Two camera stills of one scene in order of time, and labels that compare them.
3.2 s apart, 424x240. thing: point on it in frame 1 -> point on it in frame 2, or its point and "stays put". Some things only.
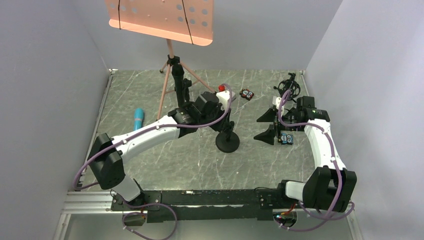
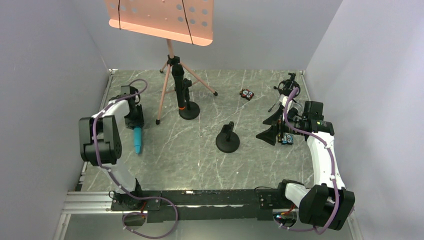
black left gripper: x=218 y=122 -> x=135 y=122
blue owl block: x=286 y=139 stays put
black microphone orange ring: x=177 y=72 stays put
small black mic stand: x=227 y=141 stays put
